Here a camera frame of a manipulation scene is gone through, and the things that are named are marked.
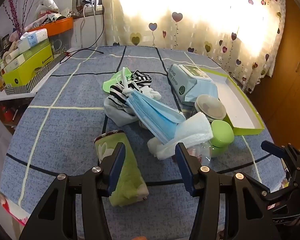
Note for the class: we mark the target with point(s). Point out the light green flat box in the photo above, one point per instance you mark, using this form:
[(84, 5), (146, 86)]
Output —
[(40, 45)]

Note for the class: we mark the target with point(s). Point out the white box with green rim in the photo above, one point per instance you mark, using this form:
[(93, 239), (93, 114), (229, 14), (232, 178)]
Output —
[(237, 105)]

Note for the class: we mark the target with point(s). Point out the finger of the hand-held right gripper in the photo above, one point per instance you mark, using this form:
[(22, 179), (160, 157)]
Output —
[(277, 192), (273, 150)]

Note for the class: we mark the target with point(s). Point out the green cardboard box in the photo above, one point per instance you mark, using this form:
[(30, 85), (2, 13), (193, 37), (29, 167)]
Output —
[(27, 70)]

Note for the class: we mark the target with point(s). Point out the white carton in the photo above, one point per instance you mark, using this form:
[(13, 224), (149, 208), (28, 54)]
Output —
[(15, 60)]

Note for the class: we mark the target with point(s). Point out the green sock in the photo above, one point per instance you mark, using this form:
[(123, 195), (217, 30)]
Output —
[(110, 85)]

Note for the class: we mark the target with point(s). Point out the striped cardboard box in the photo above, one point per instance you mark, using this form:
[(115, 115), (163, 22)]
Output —
[(43, 73)]

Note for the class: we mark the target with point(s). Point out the pink floral blanket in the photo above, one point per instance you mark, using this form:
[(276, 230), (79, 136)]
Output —
[(12, 207)]

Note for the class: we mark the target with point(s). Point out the white towel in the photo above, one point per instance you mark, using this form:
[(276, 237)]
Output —
[(192, 130)]

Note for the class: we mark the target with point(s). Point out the wooden cabinet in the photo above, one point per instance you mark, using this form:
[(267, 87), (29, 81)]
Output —
[(290, 80)]

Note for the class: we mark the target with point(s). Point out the blue white tissue pack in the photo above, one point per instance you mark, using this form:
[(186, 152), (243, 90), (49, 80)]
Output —
[(35, 37)]

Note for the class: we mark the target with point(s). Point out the light grey sock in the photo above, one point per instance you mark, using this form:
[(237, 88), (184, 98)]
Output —
[(115, 113)]

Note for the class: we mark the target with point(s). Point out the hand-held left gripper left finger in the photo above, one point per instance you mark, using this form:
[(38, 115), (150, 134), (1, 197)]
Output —
[(117, 165)]

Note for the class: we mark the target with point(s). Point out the blue face mask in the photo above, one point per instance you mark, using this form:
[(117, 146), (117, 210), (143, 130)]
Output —
[(152, 115)]

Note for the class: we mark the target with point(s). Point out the wet wipes pack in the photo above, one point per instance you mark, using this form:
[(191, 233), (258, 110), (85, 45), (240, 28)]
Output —
[(190, 85)]

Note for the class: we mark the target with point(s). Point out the green patterned towel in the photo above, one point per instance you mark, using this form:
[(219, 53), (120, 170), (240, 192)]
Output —
[(130, 180)]

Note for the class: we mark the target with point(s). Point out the pink decorative branches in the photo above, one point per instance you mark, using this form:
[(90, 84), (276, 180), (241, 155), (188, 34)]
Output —
[(13, 12)]

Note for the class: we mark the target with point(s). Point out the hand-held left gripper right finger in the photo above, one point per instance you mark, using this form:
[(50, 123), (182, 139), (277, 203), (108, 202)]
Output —
[(183, 170)]

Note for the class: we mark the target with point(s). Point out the orange tray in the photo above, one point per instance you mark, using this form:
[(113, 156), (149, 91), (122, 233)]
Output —
[(62, 26)]

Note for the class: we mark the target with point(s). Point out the clear red printed plastic bag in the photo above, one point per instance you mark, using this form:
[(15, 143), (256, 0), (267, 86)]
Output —
[(200, 155)]

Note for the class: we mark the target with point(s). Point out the black white striped sock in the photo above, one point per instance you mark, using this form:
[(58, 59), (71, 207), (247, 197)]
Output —
[(140, 76), (117, 96)]

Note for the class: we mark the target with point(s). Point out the heart patterned curtain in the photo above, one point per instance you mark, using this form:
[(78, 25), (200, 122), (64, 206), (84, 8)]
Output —
[(202, 17)]

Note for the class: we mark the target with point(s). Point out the white plastic bag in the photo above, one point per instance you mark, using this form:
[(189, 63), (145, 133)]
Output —
[(48, 3)]

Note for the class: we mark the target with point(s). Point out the white side table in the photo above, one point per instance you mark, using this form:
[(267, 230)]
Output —
[(15, 96)]

